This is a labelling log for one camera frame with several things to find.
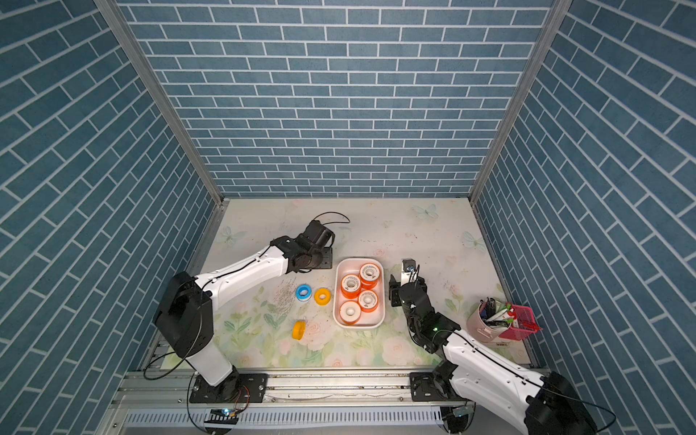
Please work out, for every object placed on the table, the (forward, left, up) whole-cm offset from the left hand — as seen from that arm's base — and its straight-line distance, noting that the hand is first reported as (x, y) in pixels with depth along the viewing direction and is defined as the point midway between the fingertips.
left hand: (330, 260), depth 88 cm
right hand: (-7, -23, +2) cm, 24 cm away
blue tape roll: (-7, +9, -11) cm, 16 cm away
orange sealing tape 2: (-6, -7, -6) cm, 11 cm away
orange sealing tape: (-1, -13, -7) cm, 15 cm away
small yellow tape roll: (-20, +9, -7) cm, 23 cm away
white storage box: (-8, -10, -8) cm, 15 cm away
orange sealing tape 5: (-8, +3, -11) cm, 13 cm away
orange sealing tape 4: (-14, -7, -9) cm, 18 cm away
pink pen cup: (-19, -48, -2) cm, 52 cm away
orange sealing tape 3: (-10, -13, -9) cm, 19 cm away
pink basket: (-20, -58, -1) cm, 62 cm away
